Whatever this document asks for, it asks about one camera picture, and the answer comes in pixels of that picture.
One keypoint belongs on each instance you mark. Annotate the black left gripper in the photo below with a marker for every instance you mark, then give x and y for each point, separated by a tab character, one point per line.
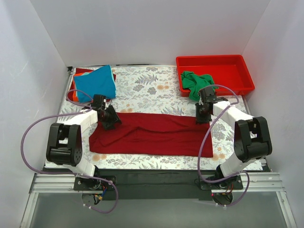
111	118

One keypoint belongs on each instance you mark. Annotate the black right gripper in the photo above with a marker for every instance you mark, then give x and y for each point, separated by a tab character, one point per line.
203	116

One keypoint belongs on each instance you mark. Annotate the dark red t-shirt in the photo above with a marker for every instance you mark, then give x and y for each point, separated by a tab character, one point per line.
71	92
153	134

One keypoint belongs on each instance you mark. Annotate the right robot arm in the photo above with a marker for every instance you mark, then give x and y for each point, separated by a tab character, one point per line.
251	134

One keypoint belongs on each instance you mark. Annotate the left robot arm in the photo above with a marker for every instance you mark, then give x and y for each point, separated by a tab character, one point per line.
65	140

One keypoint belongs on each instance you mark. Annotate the green t-shirt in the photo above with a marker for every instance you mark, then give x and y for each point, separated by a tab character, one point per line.
194	83

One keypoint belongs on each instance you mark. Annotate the floral patterned table mat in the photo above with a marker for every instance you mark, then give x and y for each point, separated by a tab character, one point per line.
156	90

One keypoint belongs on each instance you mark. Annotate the blue folded t-shirt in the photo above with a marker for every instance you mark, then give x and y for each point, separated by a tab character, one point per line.
95	83

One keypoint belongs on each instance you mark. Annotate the orange folded t-shirt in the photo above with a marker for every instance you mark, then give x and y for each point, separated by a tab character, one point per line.
74	94

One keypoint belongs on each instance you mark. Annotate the red plastic bin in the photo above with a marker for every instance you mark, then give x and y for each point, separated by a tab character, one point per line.
227	70

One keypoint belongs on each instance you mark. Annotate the dark red folded t-shirt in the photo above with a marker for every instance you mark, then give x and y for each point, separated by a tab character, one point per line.
71	92

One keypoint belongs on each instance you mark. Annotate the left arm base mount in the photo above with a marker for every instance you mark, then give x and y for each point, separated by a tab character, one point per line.
85	184

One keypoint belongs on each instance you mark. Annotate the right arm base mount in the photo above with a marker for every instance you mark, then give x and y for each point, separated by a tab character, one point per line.
233	183

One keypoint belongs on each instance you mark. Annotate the aluminium frame rail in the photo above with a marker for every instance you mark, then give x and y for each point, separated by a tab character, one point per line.
259	182

